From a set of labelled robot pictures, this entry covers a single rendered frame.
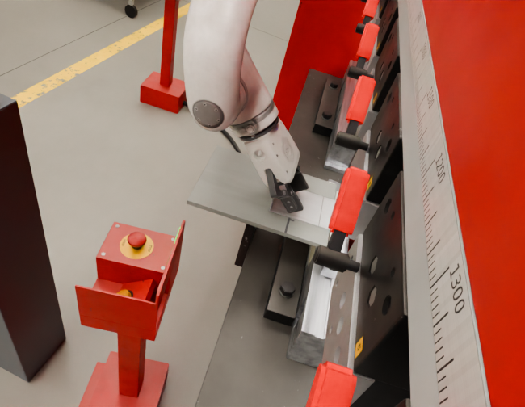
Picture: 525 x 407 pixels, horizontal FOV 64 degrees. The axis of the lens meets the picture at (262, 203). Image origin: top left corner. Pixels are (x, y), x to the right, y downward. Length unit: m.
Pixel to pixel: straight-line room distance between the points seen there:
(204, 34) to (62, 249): 1.52
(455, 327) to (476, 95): 0.15
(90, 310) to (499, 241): 0.83
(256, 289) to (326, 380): 0.57
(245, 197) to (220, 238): 1.25
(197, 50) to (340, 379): 0.44
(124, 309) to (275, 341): 0.31
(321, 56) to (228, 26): 1.03
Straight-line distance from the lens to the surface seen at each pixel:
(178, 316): 1.78
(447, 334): 0.23
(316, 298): 0.73
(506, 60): 0.28
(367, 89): 0.57
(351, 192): 0.40
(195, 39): 0.58
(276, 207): 0.79
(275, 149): 0.70
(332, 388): 0.27
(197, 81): 0.59
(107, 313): 0.94
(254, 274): 0.84
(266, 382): 0.74
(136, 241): 0.94
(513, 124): 0.24
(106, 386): 1.53
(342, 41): 1.56
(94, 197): 2.17
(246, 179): 0.83
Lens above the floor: 1.54
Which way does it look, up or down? 43 degrees down
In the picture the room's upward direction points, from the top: 18 degrees clockwise
